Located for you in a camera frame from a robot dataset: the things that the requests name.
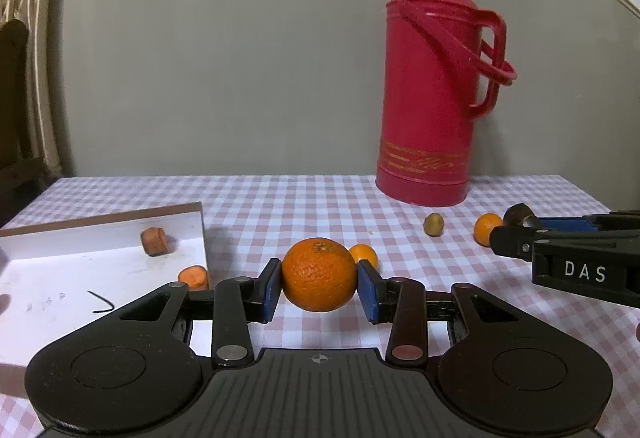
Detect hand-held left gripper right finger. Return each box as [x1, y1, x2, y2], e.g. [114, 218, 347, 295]
[356, 263, 523, 363]

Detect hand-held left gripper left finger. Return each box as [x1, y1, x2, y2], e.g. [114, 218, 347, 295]
[117, 259, 283, 369]

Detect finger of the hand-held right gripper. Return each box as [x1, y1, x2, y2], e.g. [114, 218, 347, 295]
[530, 212, 640, 231]
[489, 224, 640, 265]

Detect dark brown round fruit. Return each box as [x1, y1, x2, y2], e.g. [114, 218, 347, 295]
[502, 203, 538, 229]

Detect small orange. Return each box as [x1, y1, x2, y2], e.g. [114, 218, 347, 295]
[348, 244, 379, 270]

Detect large orange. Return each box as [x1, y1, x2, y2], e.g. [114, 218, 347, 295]
[281, 238, 358, 313]

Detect cylindrical carrot piece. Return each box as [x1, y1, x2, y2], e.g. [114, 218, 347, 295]
[140, 228, 171, 257]

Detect brown cardboard box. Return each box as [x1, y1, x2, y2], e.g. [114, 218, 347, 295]
[0, 202, 211, 396]

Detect pink checked tablecloth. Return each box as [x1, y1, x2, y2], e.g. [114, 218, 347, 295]
[0, 175, 640, 438]

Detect red thermos flask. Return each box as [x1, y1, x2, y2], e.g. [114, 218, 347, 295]
[375, 0, 517, 207]

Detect wooden wicker chair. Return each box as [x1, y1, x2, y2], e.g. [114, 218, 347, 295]
[0, 19, 56, 229]

